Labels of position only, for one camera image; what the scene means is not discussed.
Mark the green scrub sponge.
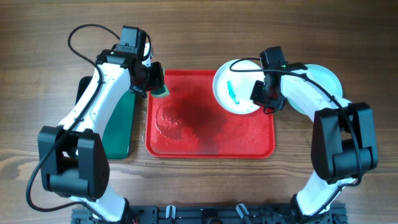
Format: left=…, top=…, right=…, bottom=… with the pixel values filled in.
left=150, top=85, right=170, bottom=98

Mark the white plate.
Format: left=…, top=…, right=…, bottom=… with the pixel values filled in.
left=212, top=59, right=264, bottom=114
left=293, top=64, right=343, bottom=98

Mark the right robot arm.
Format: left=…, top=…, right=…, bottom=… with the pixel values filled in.
left=250, top=47, right=378, bottom=223

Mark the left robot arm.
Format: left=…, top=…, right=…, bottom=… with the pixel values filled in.
left=25, top=26, right=169, bottom=223

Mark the red plastic tray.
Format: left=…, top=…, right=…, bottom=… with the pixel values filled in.
left=145, top=70, right=275, bottom=159

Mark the dark green water tray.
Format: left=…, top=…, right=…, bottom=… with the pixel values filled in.
left=74, top=77, right=136, bottom=159

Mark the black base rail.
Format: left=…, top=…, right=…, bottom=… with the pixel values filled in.
left=71, top=203, right=348, bottom=224

